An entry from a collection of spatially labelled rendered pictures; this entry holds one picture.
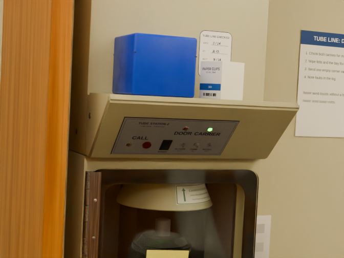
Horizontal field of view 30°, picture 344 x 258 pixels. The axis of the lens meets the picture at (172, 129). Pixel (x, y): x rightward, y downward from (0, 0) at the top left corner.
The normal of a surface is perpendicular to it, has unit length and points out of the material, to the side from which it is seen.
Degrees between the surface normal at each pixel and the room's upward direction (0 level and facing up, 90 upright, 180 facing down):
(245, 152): 135
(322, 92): 90
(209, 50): 90
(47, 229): 90
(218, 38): 90
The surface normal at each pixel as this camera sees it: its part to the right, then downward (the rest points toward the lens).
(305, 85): 0.38, 0.07
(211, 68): -0.76, 0.00
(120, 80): -0.92, -0.03
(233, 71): 0.65, 0.07
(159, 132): 0.24, 0.75
